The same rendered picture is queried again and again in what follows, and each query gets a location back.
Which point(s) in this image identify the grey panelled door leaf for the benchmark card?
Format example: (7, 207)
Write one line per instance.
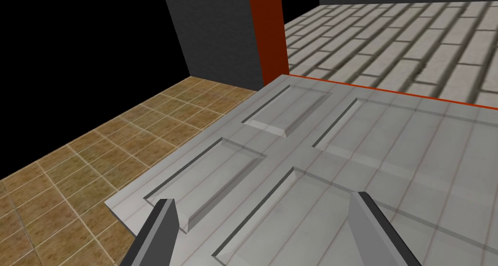
(311, 172)

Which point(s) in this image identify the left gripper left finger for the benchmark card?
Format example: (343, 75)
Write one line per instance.
(157, 238)

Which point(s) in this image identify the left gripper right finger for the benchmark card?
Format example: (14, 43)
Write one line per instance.
(373, 235)

